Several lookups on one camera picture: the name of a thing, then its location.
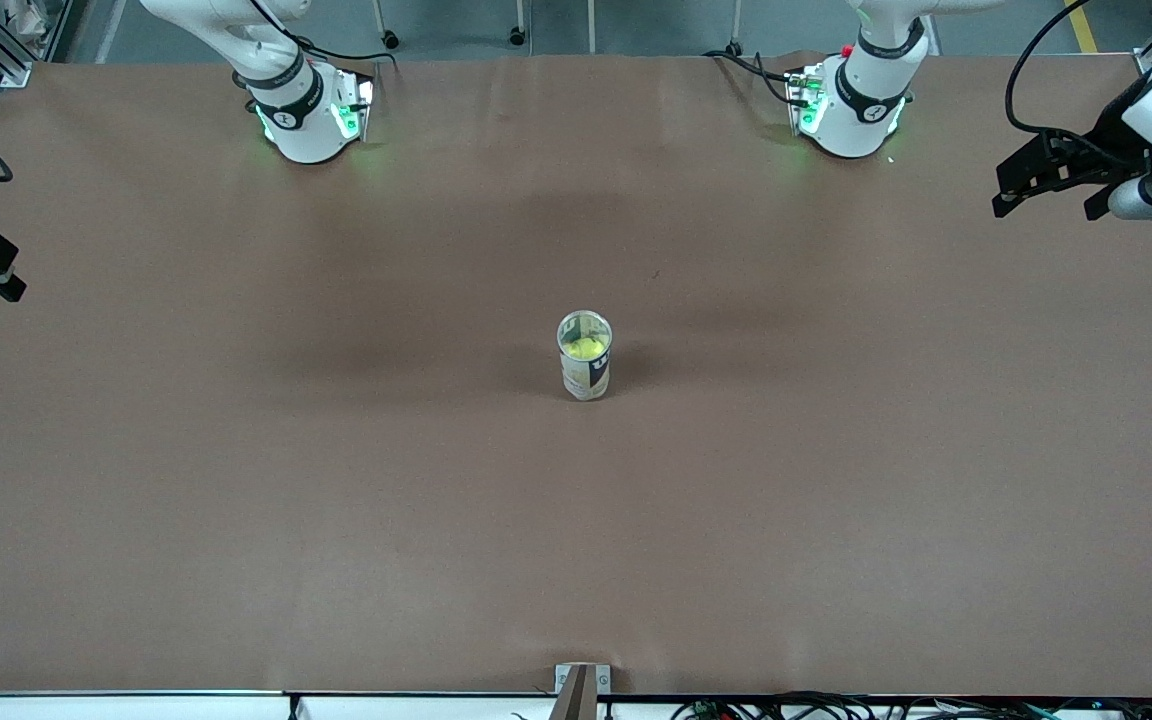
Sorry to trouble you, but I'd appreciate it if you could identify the white blue tennis ball can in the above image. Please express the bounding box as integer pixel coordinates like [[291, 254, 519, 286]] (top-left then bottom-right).
[[556, 310, 615, 402]]

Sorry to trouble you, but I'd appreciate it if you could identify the tangled black cable bundle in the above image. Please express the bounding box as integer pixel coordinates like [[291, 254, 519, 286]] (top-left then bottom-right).
[[671, 690, 1152, 720]]

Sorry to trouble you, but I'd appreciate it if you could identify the large table cover mat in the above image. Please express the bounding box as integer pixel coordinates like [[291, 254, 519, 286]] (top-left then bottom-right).
[[0, 52, 1152, 698]]

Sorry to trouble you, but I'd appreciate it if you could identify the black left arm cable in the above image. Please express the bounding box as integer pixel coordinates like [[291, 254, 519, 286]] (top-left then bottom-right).
[[1004, 0, 1137, 161]]

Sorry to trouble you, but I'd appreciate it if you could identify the black right base cable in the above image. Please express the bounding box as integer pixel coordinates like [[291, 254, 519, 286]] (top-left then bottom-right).
[[281, 35, 400, 73]]

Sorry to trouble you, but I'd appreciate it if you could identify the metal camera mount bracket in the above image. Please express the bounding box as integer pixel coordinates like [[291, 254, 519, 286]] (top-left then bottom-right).
[[554, 663, 612, 720]]

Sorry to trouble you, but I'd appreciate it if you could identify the black left base cable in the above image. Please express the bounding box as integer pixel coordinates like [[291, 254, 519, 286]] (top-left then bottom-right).
[[704, 48, 802, 109]]

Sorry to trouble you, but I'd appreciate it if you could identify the black base cable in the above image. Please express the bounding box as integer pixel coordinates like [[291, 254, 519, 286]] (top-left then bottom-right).
[[281, 35, 400, 73], [704, 48, 802, 109]]

